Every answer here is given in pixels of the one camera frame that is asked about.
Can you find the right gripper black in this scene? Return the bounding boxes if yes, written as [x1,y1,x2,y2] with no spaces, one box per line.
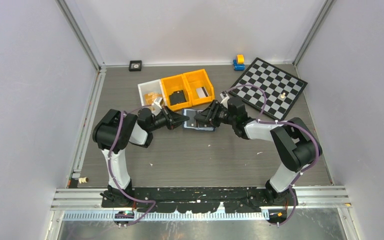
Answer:
[194,100,236,129]

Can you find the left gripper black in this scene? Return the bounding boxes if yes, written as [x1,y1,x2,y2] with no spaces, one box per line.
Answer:
[148,105,189,132]

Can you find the blue leather card holder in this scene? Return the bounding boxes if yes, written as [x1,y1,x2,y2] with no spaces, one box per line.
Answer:
[182,108,215,132]

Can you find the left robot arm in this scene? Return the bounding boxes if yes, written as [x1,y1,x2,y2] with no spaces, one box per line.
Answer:
[92,106,190,207]

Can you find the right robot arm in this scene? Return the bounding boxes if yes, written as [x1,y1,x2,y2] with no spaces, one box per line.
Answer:
[194,97,323,205]

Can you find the card in orange bin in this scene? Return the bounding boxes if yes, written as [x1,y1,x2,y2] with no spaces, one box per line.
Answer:
[195,86,210,99]

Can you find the black object in bin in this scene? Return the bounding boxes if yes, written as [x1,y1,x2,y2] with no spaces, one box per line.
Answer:
[169,90,187,106]

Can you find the tan items in white bin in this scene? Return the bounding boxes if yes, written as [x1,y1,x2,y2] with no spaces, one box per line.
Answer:
[143,92,164,106]

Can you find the orange plastic bin left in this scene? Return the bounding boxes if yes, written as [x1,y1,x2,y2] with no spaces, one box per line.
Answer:
[161,74,192,112]

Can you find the orange plastic bin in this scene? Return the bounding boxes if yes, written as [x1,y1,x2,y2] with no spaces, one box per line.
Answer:
[161,74,192,112]
[183,69,215,106]

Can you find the white plastic bin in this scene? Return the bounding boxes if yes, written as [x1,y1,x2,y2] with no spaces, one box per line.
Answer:
[137,79,167,106]

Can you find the orange plastic bin right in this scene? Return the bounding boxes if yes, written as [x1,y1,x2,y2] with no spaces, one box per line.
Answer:
[183,69,215,106]

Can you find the small black square device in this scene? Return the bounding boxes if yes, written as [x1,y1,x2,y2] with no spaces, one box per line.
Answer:
[128,60,143,72]

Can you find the black white chessboard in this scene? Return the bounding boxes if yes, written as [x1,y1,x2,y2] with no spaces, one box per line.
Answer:
[229,57,308,121]

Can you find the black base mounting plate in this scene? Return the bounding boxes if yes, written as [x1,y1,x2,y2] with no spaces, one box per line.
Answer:
[100,186,298,214]

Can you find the small beige spool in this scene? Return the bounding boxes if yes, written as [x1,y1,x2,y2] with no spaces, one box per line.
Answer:
[77,177,89,184]

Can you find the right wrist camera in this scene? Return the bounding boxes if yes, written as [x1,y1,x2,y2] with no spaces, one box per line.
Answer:
[220,91,230,109]

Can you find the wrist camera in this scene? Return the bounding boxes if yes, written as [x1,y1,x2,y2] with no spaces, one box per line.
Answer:
[220,91,230,109]
[151,97,165,113]

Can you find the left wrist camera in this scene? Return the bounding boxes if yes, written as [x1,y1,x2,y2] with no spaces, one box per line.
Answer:
[151,97,165,113]

